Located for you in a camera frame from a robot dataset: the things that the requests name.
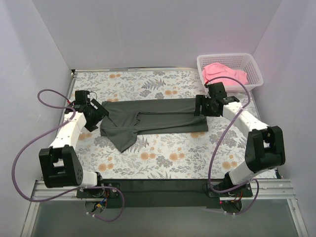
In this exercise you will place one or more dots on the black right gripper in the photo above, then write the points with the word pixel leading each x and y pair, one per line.
pixel 199 105

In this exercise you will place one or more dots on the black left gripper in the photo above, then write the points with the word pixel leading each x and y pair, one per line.
pixel 99 113

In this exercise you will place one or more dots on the dark grey t shirt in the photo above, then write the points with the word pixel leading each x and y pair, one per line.
pixel 128 119

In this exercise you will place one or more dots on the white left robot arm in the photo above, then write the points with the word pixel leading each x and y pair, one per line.
pixel 59 163

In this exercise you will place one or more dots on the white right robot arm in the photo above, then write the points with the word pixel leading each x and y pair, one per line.
pixel 264 145

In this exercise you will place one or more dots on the pink t shirt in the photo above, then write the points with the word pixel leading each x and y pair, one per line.
pixel 217 72

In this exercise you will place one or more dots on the floral patterned table mat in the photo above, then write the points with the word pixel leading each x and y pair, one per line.
pixel 174 156

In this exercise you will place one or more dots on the white plastic laundry basket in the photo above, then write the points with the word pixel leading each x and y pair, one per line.
pixel 236 61

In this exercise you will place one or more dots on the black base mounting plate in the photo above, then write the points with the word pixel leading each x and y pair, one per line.
pixel 171 192

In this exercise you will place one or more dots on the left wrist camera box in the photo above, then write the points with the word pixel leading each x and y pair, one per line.
pixel 82 98

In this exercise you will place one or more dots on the aluminium frame rail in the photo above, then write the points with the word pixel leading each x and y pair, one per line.
pixel 268 189

